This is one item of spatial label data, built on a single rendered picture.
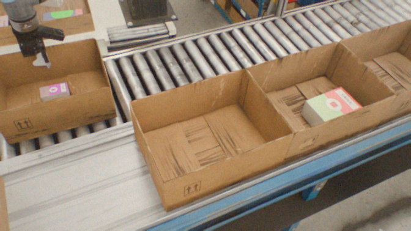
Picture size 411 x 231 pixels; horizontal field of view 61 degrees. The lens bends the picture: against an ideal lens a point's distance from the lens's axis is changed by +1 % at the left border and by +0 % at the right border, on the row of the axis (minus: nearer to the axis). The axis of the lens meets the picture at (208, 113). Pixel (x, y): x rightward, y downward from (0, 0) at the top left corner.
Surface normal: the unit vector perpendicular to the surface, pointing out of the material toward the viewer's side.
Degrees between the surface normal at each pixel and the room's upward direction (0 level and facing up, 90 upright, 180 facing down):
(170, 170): 1
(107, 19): 0
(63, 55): 89
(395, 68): 1
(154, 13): 90
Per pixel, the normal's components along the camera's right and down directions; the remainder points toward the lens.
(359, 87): -0.90, 0.29
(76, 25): 0.38, 0.73
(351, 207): 0.05, -0.65
